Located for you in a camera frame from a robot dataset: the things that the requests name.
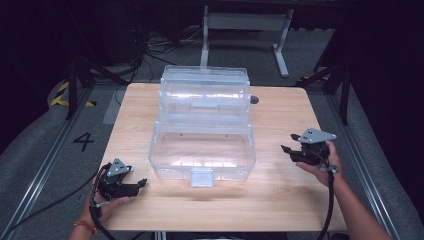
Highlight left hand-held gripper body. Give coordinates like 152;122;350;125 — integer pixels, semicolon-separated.
95;157;134;201

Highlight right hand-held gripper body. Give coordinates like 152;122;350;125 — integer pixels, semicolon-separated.
290;127;338;167

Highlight clear plastic storage box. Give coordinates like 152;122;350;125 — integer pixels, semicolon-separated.
147;64;257;188

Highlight person's left hand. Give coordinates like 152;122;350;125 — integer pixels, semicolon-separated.
81;192;132;228

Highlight person's right hand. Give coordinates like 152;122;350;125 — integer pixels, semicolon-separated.
295;140;345;188

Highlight black tripod stand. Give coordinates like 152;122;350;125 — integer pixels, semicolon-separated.
64;54;130;121
295;63;352;127

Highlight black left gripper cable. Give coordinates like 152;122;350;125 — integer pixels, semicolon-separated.
88;199;118;240

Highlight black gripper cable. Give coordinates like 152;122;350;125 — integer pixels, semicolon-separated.
315;165;340;240
88;199;118;240

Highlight orange beaded bracelet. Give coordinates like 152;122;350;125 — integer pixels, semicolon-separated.
73;219;99;234

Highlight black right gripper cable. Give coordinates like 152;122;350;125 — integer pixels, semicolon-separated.
315;165;340;240

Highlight thin black floor cable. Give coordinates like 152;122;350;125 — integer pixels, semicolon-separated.
0;171;100;240

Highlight white metal stand frame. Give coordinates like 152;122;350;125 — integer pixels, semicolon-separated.
198;4;295;79

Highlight tangle of black floor cables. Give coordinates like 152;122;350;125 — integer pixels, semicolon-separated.
131;24;212;85

